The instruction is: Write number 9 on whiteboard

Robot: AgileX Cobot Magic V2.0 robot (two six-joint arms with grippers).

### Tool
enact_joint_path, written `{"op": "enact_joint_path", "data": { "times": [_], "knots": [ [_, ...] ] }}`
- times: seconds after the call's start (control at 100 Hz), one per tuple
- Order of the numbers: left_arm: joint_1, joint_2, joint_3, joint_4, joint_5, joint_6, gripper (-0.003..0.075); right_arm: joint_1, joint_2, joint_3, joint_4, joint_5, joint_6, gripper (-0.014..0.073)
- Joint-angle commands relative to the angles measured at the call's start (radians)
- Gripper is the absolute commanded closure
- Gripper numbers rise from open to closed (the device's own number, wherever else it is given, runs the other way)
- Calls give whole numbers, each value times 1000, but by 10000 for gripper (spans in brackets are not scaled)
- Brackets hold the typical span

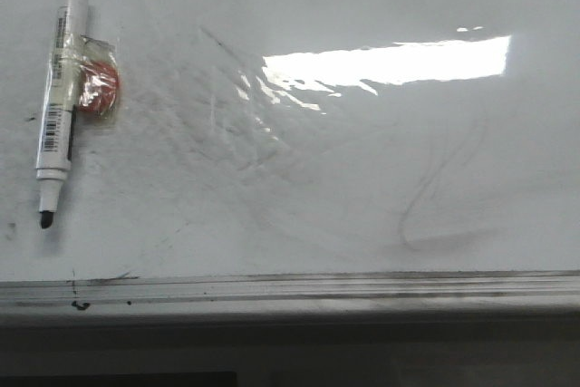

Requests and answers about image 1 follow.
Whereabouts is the white whiteboard surface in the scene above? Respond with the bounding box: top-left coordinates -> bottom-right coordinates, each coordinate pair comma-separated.
1,0 -> 579,281

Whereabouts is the aluminium whiteboard frame rail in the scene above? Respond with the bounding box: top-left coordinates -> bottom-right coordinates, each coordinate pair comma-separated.
1,271 -> 579,320

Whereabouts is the white black whiteboard marker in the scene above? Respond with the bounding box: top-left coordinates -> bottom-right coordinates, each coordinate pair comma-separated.
35,0 -> 89,229

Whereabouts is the red magnet taped to marker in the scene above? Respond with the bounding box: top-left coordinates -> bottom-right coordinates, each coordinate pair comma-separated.
74,36 -> 121,122

